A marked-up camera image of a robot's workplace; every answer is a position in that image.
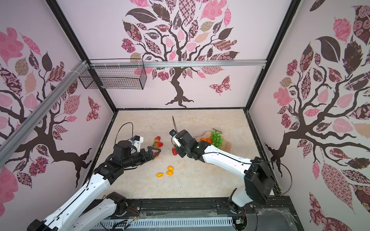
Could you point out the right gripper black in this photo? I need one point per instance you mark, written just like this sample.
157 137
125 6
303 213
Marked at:
179 140

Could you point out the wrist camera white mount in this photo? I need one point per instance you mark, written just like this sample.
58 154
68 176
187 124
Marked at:
137 141
174 140

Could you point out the strawberry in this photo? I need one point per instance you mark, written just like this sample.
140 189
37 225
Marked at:
157 139
174 151
158 144

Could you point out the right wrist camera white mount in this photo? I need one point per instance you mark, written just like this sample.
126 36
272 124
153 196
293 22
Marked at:
174 140

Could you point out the black wire basket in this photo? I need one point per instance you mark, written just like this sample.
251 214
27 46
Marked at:
114 74

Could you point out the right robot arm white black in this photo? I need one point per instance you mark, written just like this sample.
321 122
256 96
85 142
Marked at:
258 178

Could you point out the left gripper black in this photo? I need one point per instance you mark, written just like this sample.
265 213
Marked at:
151 157

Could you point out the white slotted cable duct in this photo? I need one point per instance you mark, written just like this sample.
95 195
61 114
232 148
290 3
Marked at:
166 224

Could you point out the black base frame rail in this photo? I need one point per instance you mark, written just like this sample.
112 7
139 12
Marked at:
278 214

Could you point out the aluminium rail back wall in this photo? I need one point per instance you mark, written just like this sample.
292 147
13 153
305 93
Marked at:
179 64

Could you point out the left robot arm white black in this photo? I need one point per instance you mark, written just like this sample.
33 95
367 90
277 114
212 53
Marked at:
126 155

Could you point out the green grape bunch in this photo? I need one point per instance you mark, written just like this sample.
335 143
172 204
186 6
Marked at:
217 138

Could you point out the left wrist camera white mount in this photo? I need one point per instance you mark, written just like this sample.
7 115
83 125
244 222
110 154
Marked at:
137 141

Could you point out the aluminium rail wall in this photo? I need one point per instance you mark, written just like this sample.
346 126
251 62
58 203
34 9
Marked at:
15 140
179 64

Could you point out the pink petal-shaped fruit bowl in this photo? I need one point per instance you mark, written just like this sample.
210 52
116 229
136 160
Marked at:
226 146

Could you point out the aluminium rail left wall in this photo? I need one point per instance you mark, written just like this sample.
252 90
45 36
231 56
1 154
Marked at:
15 140

